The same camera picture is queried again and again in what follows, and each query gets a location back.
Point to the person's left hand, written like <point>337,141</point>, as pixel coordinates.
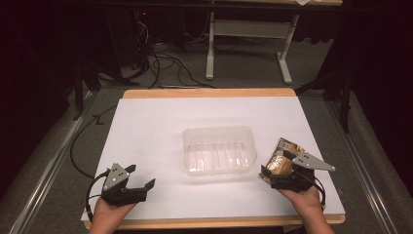
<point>112,209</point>

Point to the gold brown snack packet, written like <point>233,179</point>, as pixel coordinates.
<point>281,162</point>

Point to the white paper sheet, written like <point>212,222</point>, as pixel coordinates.
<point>181,195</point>

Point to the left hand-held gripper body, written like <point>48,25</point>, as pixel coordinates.
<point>118,191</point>

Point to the clear plastic container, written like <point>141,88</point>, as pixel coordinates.
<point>219,151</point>

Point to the white metal desk frame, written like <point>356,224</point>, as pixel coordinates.
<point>246,27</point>

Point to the black computer tower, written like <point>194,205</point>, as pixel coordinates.
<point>128,35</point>

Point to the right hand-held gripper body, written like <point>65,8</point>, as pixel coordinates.
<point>300,177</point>

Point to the metal floor rail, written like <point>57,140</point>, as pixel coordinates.
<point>48,169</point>
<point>360,162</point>

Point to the person's right hand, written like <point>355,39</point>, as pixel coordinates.
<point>300,200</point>

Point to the black tripod stand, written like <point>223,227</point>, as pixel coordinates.
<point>84,81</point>
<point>341,87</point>

